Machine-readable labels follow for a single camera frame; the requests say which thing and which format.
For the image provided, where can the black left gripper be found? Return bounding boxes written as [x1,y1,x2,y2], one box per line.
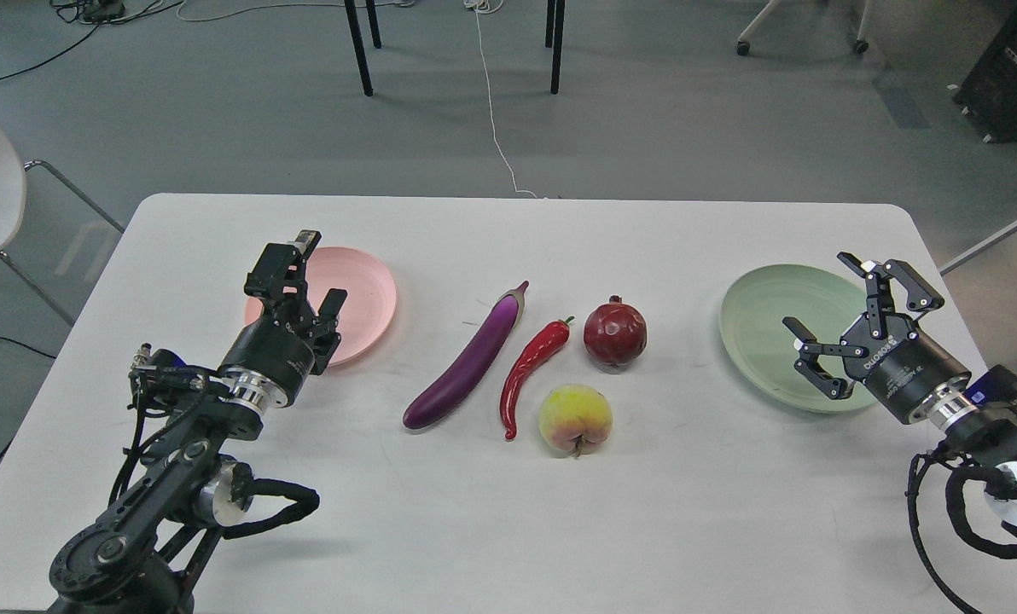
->
[219,230,348,409]

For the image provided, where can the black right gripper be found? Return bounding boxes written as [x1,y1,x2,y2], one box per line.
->
[782,252,972,426]

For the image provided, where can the purple eggplant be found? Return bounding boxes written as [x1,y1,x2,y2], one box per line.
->
[402,281,531,429]

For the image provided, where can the red pomegranate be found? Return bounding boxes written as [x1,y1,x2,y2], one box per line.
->
[583,295,648,368]

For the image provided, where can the red chili pepper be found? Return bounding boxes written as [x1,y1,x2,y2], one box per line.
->
[498,316,575,442]

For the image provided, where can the yellow pink peach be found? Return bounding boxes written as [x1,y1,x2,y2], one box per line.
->
[538,385,613,457]

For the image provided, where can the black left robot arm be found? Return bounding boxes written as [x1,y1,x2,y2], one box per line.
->
[49,229,347,613]

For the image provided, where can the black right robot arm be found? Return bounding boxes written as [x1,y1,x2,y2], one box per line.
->
[784,252,1017,613]

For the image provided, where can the green plate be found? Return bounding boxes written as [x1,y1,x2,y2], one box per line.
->
[719,264,878,414]

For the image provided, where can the pink plate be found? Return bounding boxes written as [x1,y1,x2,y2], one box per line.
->
[247,247,397,368]

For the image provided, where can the white office chair base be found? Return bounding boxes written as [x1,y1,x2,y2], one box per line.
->
[732,1,878,59]

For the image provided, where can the black table legs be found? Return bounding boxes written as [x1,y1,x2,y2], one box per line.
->
[342,1,567,97]

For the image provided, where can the white floor cable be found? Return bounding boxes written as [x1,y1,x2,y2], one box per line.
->
[464,0,549,200]

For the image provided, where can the black floor cables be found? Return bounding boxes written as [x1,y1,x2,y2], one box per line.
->
[0,0,185,90]

